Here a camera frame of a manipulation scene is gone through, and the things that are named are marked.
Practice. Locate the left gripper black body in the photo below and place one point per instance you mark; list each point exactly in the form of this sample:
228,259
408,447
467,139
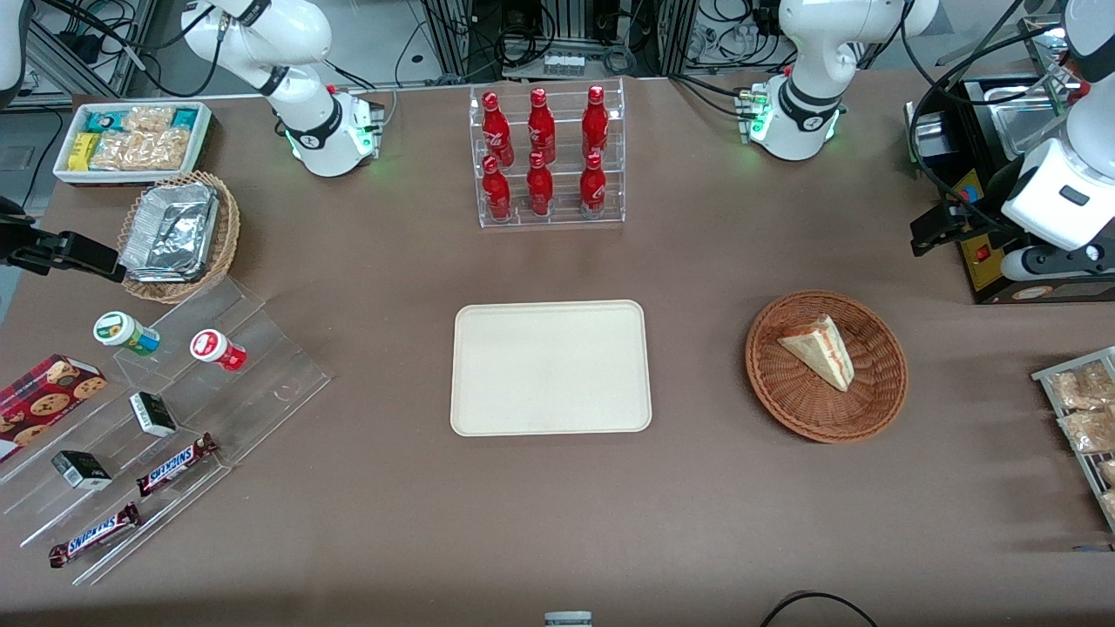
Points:
977,220

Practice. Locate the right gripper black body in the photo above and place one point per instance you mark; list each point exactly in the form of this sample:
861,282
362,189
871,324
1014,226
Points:
19,243

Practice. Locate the triangular sandwich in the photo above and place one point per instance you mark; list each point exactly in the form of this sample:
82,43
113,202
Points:
823,353

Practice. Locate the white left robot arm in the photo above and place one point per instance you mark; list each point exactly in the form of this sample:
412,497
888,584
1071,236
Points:
810,52

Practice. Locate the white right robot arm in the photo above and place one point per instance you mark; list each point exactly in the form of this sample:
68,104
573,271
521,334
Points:
305,35

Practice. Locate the aluminium foil tray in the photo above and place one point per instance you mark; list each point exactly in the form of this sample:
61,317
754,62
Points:
170,231

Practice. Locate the light wicker basket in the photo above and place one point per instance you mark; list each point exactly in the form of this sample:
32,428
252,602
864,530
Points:
228,235

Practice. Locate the tray of packaged snacks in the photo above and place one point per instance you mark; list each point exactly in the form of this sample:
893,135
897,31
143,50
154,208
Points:
1045,376

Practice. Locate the brown wicker basket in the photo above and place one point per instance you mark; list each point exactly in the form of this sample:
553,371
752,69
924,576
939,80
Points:
801,405

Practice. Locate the beige plastic tray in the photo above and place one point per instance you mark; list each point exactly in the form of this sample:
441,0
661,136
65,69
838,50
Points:
549,366

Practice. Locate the black roller grill machine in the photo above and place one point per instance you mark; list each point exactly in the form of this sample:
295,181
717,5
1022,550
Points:
984,270

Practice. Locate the steel pan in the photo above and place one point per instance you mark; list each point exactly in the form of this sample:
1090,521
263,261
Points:
1023,122

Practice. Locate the green lid yogurt cup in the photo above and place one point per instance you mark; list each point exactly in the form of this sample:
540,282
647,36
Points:
118,329

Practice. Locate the yellow snack packet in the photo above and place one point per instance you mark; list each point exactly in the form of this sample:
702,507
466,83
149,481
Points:
84,151

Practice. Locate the clear cracker bag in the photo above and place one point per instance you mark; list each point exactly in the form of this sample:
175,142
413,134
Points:
148,119
118,152

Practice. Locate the teal snack packet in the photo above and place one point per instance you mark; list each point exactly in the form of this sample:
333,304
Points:
185,118
103,120

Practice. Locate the red tartan cookie box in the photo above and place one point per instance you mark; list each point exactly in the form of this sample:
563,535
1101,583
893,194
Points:
43,401

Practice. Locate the red lid yogurt cup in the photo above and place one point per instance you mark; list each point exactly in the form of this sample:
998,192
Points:
213,348

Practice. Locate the white snack bin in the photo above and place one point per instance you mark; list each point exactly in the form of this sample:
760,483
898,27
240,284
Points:
202,139

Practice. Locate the small black box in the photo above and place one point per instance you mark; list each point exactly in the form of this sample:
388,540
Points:
153,414
81,470

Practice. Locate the clear snack bag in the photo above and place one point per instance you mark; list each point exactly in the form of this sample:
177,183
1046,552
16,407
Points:
1108,472
1080,387
1089,431
1109,505

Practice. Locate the clear acrylic step display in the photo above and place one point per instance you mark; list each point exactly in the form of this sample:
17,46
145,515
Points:
261,366

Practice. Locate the Snickers bar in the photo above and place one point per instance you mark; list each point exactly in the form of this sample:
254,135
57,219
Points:
179,464
94,535

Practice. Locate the small blue object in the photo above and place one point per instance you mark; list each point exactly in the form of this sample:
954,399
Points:
1096,548

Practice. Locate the red cola bottle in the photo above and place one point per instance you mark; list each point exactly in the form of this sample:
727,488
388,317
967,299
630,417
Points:
540,190
592,187
541,126
496,131
595,122
496,193

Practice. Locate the clear acrylic bottle rack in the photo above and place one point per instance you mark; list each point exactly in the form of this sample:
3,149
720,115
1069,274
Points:
566,187

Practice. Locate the white power strip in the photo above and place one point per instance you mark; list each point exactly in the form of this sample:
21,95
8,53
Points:
564,64

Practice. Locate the small grey box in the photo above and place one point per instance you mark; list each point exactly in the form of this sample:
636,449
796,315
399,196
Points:
568,620

